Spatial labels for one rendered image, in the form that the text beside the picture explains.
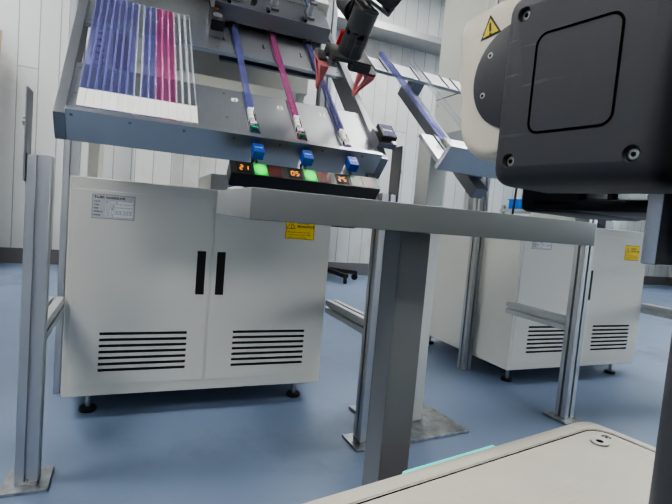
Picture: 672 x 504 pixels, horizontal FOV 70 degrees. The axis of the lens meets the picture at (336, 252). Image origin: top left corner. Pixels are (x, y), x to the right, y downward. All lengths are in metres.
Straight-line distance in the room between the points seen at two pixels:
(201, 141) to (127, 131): 0.14
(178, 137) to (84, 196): 0.38
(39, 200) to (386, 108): 4.44
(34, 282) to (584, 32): 0.97
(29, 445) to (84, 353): 0.31
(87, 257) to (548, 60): 1.17
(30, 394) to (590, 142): 1.03
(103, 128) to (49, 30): 3.67
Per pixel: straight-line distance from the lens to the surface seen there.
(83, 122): 1.05
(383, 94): 5.23
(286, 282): 1.42
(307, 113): 1.24
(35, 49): 4.67
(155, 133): 1.05
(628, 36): 0.37
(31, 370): 1.12
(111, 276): 1.36
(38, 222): 1.06
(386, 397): 0.84
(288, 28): 1.55
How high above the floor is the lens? 0.57
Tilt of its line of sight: 4 degrees down
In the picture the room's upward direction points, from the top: 5 degrees clockwise
